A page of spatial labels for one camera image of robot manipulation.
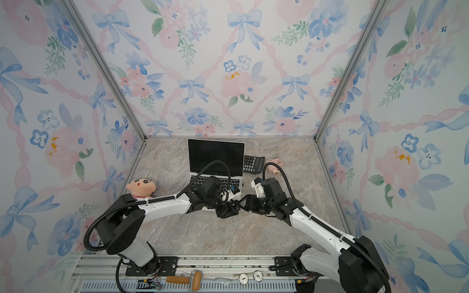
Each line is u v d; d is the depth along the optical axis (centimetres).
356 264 40
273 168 64
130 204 47
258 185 76
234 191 74
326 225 48
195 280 70
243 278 72
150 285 73
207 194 68
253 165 104
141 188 87
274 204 63
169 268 73
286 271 73
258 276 72
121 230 44
